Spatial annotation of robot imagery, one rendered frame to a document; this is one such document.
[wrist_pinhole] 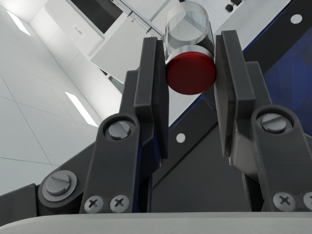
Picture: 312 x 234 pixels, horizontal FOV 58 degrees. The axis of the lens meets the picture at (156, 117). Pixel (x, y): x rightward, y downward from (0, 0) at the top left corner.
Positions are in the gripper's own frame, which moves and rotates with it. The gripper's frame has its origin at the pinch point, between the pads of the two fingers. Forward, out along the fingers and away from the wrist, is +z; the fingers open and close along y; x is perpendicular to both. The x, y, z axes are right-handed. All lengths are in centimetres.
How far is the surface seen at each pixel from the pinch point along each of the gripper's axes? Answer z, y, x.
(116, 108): 431, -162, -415
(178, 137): 20.4, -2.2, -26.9
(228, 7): 62, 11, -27
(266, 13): 33.8, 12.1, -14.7
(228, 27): 34.1, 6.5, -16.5
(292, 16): 31.8, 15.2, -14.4
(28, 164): 159, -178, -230
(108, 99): 458, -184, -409
